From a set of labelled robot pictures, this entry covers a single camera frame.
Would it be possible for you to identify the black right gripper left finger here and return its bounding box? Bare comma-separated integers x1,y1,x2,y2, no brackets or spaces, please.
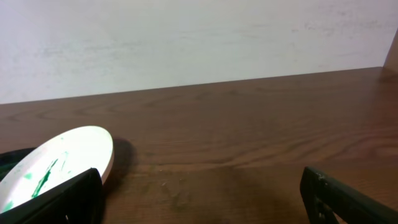
1,168,103,224

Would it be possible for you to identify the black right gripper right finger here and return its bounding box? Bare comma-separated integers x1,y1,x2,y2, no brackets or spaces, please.
300,167,397,224

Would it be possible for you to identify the white plate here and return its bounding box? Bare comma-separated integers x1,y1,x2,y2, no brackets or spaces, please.
1,126,114,213

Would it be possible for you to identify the round black tray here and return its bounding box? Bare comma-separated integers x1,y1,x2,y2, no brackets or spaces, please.
0,147,35,180

